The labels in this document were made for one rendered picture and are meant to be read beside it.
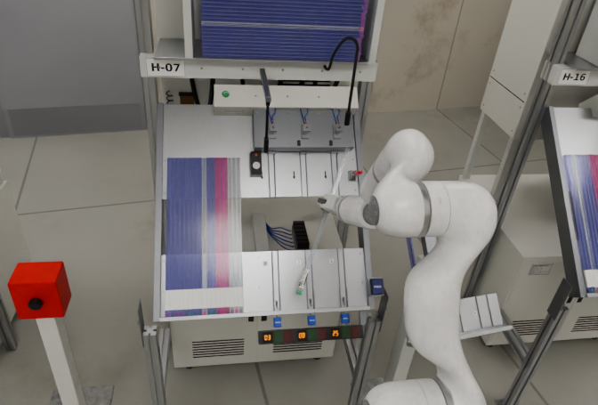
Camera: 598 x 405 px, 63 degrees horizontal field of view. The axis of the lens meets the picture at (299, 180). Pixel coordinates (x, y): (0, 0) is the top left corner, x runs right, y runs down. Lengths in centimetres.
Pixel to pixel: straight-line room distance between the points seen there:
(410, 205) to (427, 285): 15
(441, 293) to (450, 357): 12
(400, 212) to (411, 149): 15
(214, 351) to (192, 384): 19
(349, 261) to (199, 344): 82
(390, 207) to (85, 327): 201
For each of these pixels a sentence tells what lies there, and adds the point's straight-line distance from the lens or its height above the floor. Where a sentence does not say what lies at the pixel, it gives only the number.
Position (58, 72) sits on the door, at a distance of 407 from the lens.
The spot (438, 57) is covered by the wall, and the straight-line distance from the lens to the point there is 486.
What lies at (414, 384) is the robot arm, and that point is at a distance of 100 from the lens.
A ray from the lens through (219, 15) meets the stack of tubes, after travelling 155.
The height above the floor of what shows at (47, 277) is 78.
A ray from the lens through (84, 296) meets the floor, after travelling 276.
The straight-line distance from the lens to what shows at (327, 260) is 164.
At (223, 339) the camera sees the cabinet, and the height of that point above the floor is 23.
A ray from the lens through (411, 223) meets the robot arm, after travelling 85.
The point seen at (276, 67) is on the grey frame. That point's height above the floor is 135.
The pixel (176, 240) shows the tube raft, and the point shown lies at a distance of 160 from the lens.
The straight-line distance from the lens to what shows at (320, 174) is 168.
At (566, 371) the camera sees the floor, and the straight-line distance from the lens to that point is 279.
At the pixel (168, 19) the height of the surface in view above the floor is 145.
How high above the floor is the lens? 191
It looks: 33 degrees down
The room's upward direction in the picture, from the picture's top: 5 degrees clockwise
